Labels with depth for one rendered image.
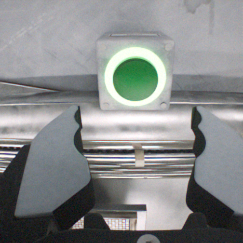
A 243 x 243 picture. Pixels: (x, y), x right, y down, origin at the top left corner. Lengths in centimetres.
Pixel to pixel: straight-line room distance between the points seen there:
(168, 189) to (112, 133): 20
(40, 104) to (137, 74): 13
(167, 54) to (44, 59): 17
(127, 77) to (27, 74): 17
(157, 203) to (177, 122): 23
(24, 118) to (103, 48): 15
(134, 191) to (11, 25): 35
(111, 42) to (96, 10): 8
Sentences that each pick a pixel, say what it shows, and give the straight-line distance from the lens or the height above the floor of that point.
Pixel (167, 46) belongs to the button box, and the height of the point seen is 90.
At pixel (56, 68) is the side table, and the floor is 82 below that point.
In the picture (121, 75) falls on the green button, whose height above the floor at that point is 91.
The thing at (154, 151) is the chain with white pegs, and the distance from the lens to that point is 30.
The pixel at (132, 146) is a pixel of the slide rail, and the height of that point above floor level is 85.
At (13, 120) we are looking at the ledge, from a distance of 28.
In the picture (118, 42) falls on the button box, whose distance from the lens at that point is 17.
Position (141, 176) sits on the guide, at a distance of 30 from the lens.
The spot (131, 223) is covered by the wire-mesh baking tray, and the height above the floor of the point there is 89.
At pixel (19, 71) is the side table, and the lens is 30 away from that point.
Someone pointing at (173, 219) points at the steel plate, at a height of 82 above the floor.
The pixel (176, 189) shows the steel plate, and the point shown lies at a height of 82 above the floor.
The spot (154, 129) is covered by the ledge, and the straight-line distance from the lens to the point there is 24.
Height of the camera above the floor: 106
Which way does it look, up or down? 59 degrees down
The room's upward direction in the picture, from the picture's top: 176 degrees counter-clockwise
